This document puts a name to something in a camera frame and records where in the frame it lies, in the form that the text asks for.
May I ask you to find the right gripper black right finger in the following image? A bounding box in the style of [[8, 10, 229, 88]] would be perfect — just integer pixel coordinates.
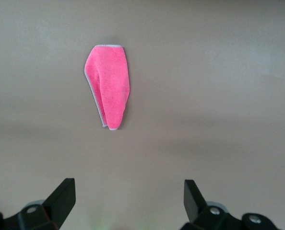
[[180, 179, 285, 230]]

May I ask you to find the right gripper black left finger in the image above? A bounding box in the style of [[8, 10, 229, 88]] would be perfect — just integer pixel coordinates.
[[0, 178, 76, 230]]

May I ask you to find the pink microfibre towel grey trim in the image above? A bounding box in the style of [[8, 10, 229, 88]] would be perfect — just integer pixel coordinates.
[[84, 44, 131, 132]]

